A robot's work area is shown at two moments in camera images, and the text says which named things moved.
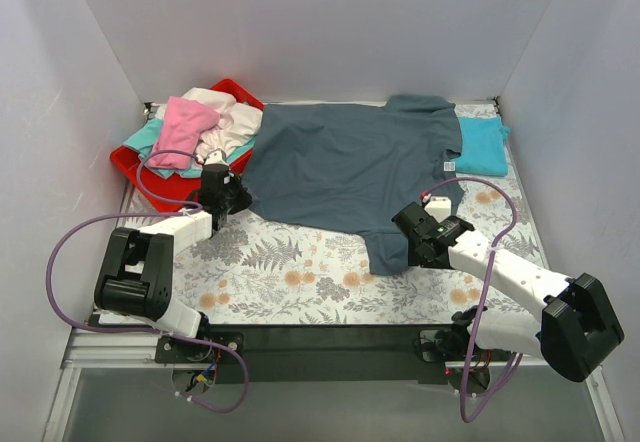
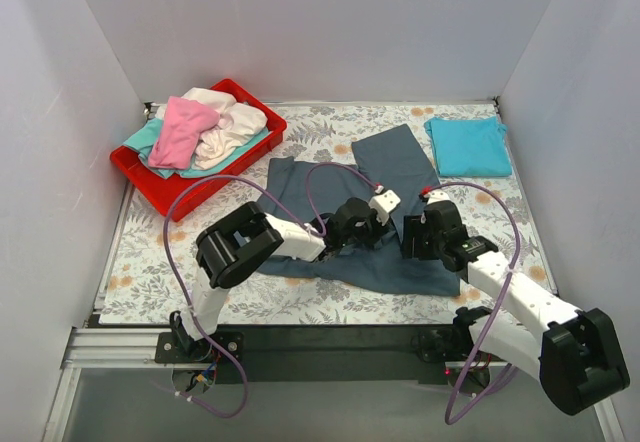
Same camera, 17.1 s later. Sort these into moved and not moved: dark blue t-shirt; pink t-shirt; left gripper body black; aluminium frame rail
Moved: left gripper body black; dark blue t-shirt
Not moved: pink t-shirt; aluminium frame rail
